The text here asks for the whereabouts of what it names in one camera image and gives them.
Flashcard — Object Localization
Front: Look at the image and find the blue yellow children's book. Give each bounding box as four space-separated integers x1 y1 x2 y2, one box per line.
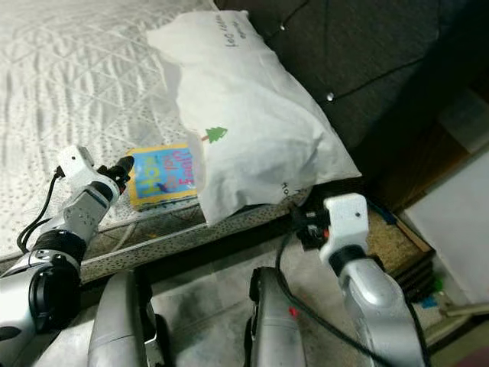
125 142 200 212

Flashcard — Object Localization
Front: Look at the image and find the grey right robot leg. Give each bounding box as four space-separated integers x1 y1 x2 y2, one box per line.
245 265 315 367

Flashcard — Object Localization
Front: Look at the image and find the grey robot leg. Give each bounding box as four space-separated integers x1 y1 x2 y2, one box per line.
87 268 162 367
245 265 315 367

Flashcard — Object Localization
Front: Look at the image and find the white quilted mattress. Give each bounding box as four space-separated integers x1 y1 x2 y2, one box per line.
0 0 316 284

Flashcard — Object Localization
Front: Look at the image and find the white pillow with tree print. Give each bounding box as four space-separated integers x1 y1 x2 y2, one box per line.
146 8 362 227

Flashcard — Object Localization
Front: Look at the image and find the grey left robot leg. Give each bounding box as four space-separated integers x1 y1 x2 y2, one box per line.
87 268 162 367

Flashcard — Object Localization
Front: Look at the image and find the white cabinet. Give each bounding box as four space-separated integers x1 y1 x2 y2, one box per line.
400 144 489 308

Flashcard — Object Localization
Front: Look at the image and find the black tufted headboard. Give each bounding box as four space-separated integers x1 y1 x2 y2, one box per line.
212 0 489 209

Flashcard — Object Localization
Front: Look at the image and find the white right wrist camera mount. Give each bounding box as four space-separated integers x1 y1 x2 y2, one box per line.
319 192 370 265

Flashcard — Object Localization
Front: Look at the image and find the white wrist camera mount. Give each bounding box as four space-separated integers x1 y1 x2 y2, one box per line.
57 145 97 184
319 192 370 265

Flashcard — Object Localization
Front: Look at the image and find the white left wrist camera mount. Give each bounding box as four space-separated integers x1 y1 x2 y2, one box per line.
57 145 97 184

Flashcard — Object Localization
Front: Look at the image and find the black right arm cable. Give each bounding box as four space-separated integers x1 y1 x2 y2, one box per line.
274 228 392 367

